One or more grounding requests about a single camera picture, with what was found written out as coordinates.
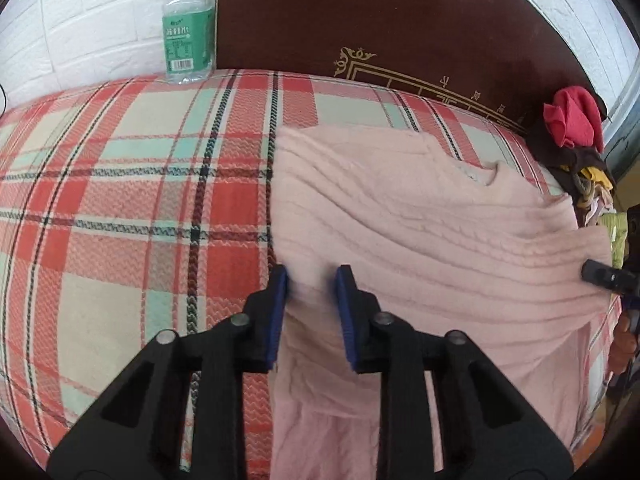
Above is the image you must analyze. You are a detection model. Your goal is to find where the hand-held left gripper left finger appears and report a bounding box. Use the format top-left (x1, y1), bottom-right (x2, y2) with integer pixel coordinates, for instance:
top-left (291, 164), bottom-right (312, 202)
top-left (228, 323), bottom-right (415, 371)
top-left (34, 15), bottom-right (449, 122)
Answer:
top-left (46, 264), bottom-right (289, 480)

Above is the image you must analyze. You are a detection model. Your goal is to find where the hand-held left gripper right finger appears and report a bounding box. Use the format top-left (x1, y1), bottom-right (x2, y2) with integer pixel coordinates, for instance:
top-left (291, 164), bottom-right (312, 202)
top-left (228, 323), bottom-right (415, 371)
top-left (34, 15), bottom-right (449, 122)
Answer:
top-left (335, 264), bottom-right (574, 480)

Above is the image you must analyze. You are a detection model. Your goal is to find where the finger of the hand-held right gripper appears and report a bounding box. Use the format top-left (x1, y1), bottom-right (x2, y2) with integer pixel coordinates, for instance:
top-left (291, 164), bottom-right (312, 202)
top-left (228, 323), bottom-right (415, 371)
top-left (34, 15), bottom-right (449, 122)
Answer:
top-left (581, 259), bottom-right (640, 297)

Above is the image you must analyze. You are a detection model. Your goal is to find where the pink knit sweater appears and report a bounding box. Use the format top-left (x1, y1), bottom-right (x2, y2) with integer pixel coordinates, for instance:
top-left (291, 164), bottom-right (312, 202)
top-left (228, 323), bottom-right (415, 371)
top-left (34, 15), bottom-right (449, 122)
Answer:
top-left (269, 125), bottom-right (615, 480)

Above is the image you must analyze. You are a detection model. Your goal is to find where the pile of dark clothes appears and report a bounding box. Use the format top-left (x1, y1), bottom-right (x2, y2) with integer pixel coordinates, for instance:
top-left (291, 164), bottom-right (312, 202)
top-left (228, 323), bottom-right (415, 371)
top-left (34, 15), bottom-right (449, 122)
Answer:
top-left (525, 91), bottom-right (621, 228)

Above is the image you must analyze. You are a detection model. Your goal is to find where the light green cloth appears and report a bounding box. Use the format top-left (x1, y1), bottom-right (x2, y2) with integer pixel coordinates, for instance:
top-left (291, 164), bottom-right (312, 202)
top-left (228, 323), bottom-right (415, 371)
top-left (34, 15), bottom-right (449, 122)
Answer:
top-left (598, 212), bottom-right (629, 268)

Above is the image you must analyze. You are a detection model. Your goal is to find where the red cloth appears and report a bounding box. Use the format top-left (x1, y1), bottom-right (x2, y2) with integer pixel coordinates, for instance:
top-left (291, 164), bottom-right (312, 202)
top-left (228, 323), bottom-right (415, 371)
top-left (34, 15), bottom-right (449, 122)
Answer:
top-left (543, 86), bottom-right (605, 153)

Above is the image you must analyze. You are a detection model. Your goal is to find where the plaid bed sheet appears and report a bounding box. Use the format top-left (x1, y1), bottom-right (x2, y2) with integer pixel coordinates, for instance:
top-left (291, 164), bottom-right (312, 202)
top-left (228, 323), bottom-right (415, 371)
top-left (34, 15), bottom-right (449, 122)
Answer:
top-left (0, 67), bottom-right (626, 480)

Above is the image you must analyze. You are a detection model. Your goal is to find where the dark wooden headboard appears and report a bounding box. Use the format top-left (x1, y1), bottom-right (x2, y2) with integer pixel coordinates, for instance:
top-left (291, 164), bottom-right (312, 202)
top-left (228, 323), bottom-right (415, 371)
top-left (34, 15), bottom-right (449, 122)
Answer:
top-left (214, 0), bottom-right (607, 136)

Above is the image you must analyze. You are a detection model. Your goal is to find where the clear water bottle green label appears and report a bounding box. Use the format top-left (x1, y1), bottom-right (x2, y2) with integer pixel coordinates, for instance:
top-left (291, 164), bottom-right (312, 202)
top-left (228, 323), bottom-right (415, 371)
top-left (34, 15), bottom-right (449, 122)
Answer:
top-left (161, 0), bottom-right (216, 85)

